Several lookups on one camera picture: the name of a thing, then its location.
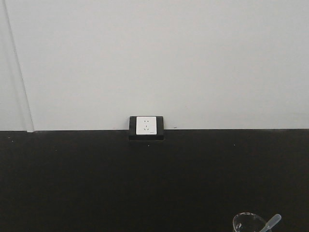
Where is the white wall power socket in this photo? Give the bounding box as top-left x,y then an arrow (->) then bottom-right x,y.
136,116 -> 157,135

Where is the clear plastic pipette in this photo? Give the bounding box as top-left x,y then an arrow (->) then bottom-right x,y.
260,214 -> 282,232

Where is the clear glass beaker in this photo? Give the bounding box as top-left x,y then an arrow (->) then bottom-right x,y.
232,212 -> 266,232

